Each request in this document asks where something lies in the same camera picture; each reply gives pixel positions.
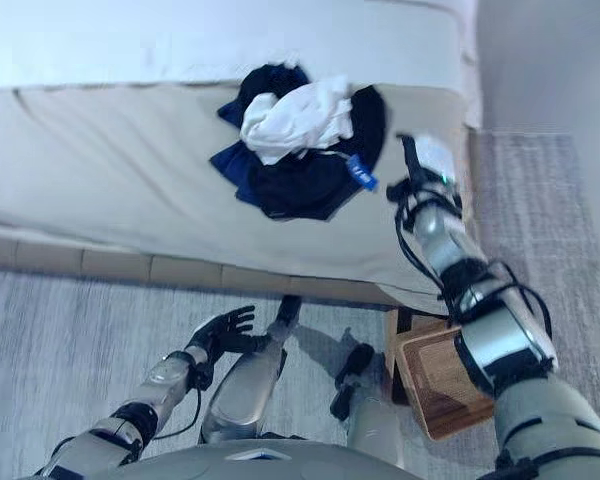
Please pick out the white crumpled garment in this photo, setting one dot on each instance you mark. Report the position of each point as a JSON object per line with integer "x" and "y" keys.
{"x": 295, "y": 117}

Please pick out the white duvet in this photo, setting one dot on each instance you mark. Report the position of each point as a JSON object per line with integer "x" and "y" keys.
{"x": 180, "y": 40}

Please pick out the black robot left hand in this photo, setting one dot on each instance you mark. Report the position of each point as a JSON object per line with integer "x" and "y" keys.
{"x": 224, "y": 329}

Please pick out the silver robot leg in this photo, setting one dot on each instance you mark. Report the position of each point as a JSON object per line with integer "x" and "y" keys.
{"x": 245, "y": 390}
{"x": 372, "y": 425}

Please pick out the wooden basket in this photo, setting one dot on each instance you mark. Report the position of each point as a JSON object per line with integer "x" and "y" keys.
{"x": 440, "y": 385}

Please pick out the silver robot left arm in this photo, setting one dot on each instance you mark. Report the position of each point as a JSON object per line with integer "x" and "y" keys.
{"x": 152, "y": 387}

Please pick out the grey textured rug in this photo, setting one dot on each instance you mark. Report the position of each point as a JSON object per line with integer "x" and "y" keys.
{"x": 70, "y": 340}

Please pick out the wooden bed frame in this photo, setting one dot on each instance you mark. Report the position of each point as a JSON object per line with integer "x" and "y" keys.
{"x": 190, "y": 270}

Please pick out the navy blue garment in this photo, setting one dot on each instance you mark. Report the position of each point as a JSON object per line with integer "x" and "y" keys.
{"x": 272, "y": 82}

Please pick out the silver robot right hand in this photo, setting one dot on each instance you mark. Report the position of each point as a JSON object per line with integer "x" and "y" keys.
{"x": 430, "y": 162}

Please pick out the silver robot right leg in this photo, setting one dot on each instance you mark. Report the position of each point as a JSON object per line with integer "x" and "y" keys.
{"x": 372, "y": 425}

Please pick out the silver robot left leg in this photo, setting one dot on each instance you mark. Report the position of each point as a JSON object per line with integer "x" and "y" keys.
{"x": 245, "y": 390}

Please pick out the grey robot torso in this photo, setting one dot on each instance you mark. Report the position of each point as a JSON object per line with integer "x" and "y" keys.
{"x": 305, "y": 462}

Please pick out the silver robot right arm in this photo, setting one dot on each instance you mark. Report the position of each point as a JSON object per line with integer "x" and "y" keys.
{"x": 500, "y": 345}

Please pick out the black garment with blue tag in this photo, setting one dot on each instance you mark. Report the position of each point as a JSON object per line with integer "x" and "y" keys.
{"x": 300, "y": 187}

